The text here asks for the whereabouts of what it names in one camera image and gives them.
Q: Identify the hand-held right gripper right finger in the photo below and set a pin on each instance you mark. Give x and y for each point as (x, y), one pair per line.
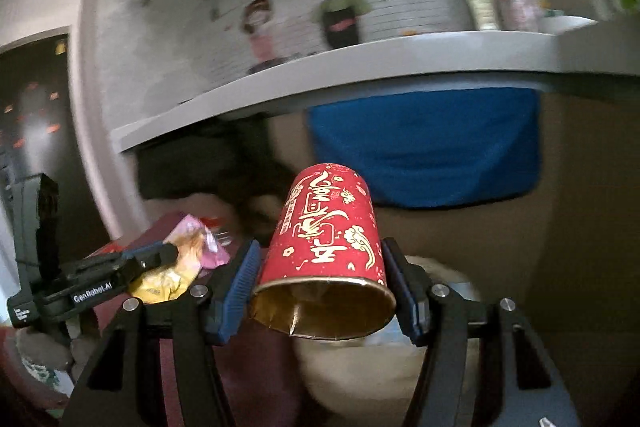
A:
(407, 297)

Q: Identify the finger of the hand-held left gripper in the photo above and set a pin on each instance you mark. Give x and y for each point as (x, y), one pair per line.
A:
(155, 262)
(142, 250)

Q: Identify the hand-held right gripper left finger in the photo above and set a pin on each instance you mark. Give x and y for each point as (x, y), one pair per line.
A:
(240, 292)

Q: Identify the yellow wrapper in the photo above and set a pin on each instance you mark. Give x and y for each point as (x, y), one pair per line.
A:
(155, 282)

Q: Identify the pink snack packet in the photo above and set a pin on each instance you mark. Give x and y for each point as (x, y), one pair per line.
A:
(195, 242)

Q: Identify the red paper cup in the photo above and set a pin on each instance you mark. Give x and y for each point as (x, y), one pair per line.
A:
(330, 227)

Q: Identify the red plaid cloth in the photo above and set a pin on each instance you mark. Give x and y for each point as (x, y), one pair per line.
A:
(255, 382)

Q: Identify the black cloth bag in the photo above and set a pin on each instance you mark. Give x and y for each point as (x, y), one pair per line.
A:
(200, 162)

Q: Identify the black refrigerator door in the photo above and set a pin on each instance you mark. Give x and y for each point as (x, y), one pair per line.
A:
(35, 132)

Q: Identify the blue towel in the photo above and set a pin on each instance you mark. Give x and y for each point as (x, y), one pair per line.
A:
(425, 147)

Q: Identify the grey countertop ledge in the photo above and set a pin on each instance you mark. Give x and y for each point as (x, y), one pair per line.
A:
(375, 67)

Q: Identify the small labelled bottle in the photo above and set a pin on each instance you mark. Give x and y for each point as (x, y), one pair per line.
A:
(482, 12)

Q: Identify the white bowl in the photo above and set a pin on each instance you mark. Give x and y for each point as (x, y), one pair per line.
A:
(565, 24)

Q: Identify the cartoon wall sticker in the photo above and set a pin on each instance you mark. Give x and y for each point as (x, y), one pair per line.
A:
(340, 12)

